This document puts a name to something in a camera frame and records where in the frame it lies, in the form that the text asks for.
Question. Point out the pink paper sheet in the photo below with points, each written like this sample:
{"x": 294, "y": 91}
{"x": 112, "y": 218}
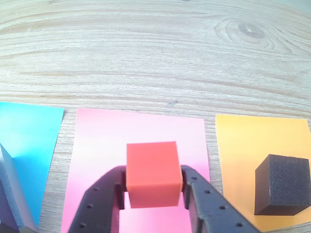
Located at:
{"x": 102, "y": 136}

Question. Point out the blue paper sheet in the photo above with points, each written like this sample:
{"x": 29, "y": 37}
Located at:
{"x": 31, "y": 136}

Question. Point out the orange paper sheet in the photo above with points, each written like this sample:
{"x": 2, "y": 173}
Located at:
{"x": 243, "y": 150}

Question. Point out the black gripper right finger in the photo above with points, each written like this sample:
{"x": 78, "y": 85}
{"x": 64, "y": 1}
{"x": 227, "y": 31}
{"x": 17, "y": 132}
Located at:
{"x": 213, "y": 213}

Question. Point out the small red cube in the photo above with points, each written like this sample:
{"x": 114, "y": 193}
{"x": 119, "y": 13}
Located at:
{"x": 153, "y": 174}

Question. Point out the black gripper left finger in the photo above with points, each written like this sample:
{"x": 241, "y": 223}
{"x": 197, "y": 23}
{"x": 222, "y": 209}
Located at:
{"x": 97, "y": 206}

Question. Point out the small dark cube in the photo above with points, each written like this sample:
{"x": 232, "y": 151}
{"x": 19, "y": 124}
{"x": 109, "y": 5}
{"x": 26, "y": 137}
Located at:
{"x": 284, "y": 184}

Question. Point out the large grey block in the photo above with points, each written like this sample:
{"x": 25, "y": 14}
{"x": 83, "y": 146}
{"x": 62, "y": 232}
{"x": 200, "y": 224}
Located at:
{"x": 17, "y": 189}

